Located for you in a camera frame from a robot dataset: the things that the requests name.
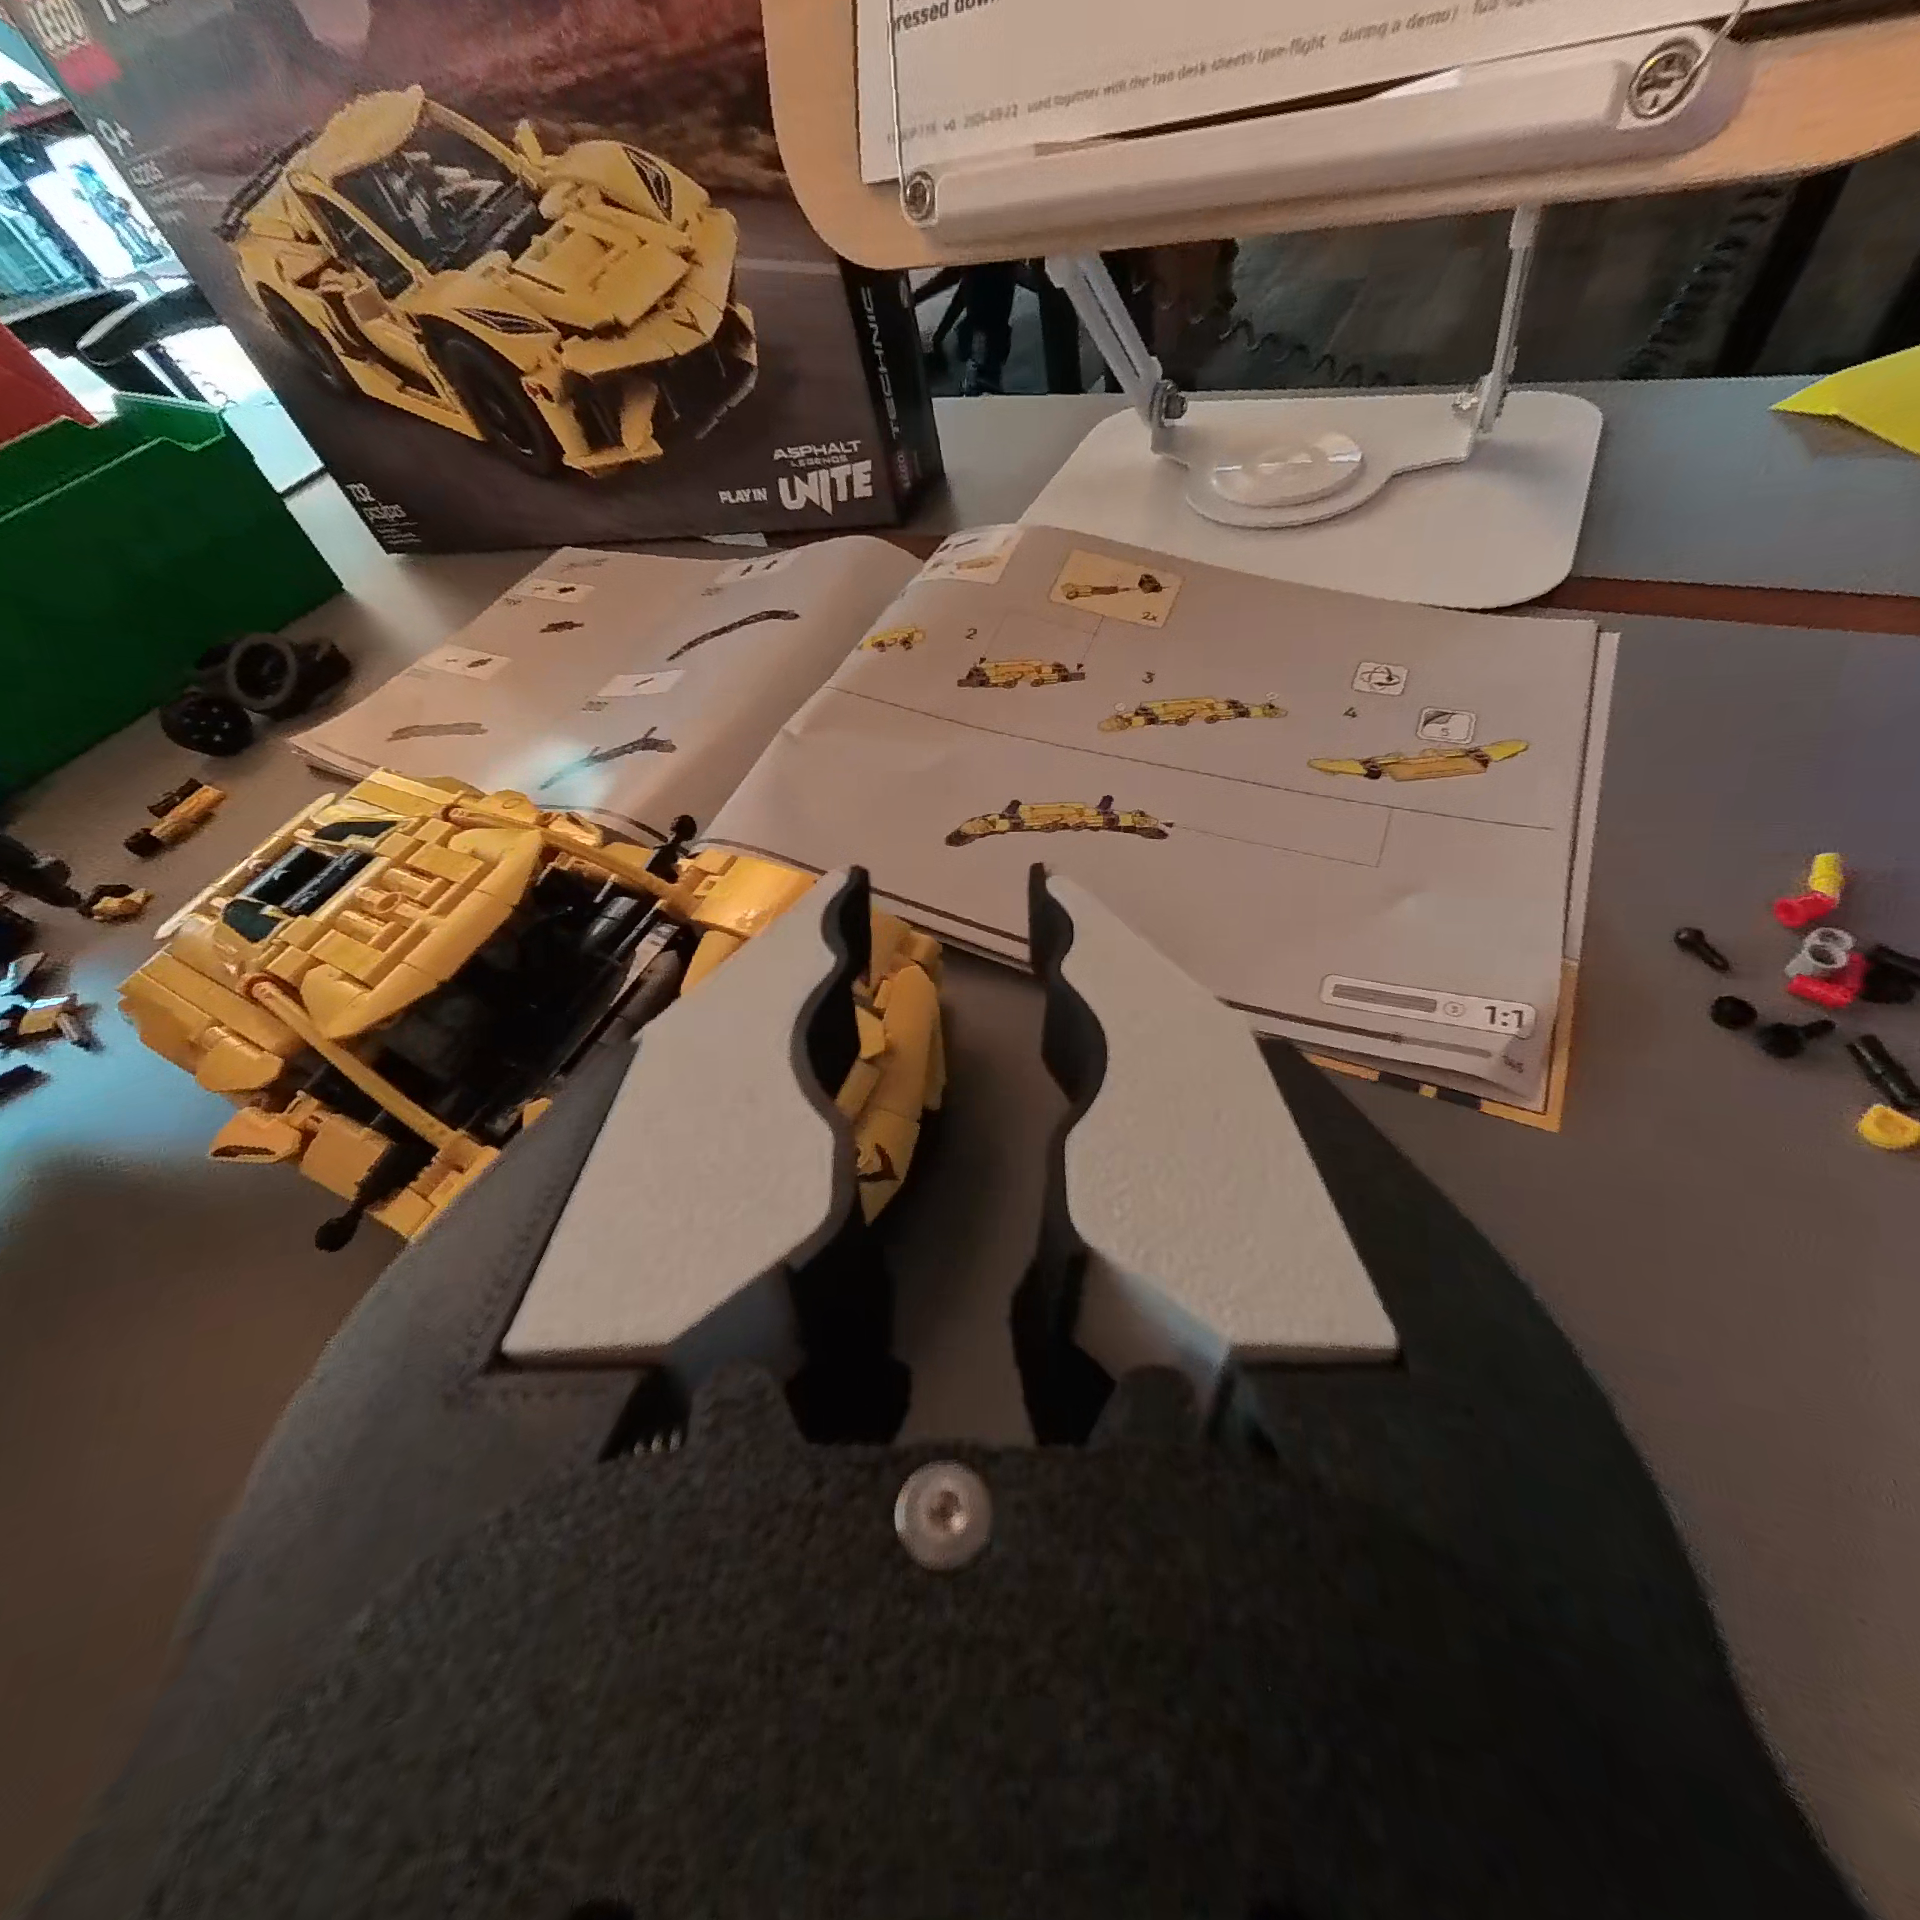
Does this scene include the grey desk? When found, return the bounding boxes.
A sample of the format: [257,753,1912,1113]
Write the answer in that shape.
[0,360,1920,1892]

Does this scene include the cluster of tiny pin pieces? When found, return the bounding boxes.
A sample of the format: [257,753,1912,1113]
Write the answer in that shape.
[1669,843,1920,1154]

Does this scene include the dark toy car box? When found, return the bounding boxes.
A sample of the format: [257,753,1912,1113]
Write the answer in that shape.
[84,0,950,558]

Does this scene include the wooden instruction board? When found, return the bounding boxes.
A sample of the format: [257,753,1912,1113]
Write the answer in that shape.
[761,0,1920,280]

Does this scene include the open instruction booklet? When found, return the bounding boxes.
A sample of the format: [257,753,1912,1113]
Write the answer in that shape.
[285,525,1625,1139]

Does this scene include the stack of black toy wheels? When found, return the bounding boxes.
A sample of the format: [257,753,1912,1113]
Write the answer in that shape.
[159,628,358,760]

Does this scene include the yellow brick toy car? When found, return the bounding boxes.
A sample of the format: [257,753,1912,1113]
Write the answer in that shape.
[117,766,950,1251]

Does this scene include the green plastic bin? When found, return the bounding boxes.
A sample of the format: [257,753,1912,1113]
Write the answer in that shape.
[0,393,348,797]

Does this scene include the scattered small brick pieces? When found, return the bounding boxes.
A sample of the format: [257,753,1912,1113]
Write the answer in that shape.
[0,777,233,1115]

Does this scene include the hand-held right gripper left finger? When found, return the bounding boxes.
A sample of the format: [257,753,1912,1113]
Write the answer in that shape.
[498,861,878,1368]

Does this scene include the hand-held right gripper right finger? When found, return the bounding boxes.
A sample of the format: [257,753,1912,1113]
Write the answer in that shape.
[1028,861,1403,1375]

